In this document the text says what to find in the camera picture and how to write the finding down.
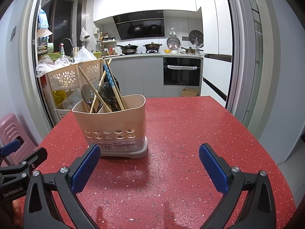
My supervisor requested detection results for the gas stove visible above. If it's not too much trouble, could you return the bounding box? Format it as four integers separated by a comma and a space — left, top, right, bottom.
119, 49, 161, 54

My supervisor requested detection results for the black range hood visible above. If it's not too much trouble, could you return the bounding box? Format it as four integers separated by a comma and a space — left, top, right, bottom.
112, 10, 165, 40

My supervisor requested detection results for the dark pot with lid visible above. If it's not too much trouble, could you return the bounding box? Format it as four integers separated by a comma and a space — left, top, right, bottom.
143, 42, 163, 50

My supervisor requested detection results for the grey door frame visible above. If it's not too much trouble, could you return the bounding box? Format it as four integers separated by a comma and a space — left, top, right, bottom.
22, 0, 58, 127

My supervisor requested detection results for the yellow cooking oil bottle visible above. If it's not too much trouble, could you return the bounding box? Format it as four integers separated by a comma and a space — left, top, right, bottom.
52, 89, 66, 105

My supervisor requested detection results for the beige perforated storage cart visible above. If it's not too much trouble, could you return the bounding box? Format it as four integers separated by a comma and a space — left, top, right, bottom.
45, 58, 105, 124

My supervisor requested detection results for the white spice rack with bottles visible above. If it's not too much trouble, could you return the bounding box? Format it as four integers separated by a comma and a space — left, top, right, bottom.
95, 32, 118, 56

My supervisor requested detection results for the white plastic bag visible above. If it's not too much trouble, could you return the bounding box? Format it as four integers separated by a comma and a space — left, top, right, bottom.
74, 46, 98, 64

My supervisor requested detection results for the black wok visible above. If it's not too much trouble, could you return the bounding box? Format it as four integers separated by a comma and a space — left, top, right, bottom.
116, 44, 139, 54

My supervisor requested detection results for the beige plastic utensil holder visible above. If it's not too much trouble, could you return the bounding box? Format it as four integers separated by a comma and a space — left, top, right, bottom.
72, 94, 148, 159

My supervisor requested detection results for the hanging plastic bag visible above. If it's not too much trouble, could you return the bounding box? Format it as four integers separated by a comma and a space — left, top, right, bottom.
80, 27, 91, 40

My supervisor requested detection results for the white refrigerator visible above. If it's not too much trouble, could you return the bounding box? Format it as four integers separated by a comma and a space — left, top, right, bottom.
194, 0, 233, 105

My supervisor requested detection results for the grey sliding door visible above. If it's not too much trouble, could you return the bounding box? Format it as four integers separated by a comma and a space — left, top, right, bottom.
225, 0, 265, 129

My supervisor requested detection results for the black built-in oven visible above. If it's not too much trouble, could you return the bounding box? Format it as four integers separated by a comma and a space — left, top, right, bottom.
163, 57, 202, 87

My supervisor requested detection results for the person's left hand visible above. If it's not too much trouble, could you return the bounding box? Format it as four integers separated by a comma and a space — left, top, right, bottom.
12, 199, 23, 222

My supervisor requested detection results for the grey lower cabinet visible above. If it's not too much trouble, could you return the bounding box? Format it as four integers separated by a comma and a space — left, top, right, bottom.
108, 56, 165, 98

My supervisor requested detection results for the blue white hanging bag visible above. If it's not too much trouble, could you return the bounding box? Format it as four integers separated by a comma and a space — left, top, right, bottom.
38, 9, 49, 28

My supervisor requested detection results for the blue patterned chopstick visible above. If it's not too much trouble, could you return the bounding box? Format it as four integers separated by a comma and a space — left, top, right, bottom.
103, 60, 120, 110

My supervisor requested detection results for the round perforated steamer tray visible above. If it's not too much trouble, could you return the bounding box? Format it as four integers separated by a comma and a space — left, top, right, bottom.
166, 36, 180, 50

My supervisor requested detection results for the white oven handle cover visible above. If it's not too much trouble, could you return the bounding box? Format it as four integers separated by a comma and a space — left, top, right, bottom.
167, 65, 198, 71

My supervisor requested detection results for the white upper cabinet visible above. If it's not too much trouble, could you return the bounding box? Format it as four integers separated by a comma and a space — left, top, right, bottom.
93, 0, 203, 22

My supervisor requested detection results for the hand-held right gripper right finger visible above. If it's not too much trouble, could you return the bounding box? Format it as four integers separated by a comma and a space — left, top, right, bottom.
199, 144, 277, 229

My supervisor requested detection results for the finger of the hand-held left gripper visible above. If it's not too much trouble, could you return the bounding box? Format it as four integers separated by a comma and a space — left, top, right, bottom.
0, 139, 21, 156
0, 147, 47, 176

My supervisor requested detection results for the black round multi-well pan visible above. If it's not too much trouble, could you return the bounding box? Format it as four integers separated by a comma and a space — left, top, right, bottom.
189, 30, 204, 43

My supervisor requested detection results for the clear plastic bag on shelf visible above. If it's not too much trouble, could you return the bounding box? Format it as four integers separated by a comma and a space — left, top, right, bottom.
62, 93, 83, 110

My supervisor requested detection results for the dark window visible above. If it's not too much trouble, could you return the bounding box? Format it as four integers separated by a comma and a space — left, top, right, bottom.
51, 0, 81, 50

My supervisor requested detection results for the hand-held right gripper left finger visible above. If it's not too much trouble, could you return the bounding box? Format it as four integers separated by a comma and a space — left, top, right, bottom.
22, 144, 102, 229

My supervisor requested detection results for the pink plastic stool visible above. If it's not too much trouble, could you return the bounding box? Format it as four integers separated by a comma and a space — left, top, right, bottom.
0, 114, 40, 165

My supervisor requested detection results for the cardboard box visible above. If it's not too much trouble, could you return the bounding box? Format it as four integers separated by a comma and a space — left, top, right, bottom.
181, 88, 199, 97

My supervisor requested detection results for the wooden chopstick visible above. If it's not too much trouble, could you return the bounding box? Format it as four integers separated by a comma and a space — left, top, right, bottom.
110, 76, 124, 110
78, 66, 113, 112
90, 58, 112, 113
107, 61, 127, 110

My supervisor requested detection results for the clear crumpled plastic bag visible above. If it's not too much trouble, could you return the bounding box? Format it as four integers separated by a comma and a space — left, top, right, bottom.
36, 55, 71, 77

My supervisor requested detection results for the black kitchen faucet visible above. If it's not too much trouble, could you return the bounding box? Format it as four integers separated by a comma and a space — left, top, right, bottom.
59, 38, 74, 56

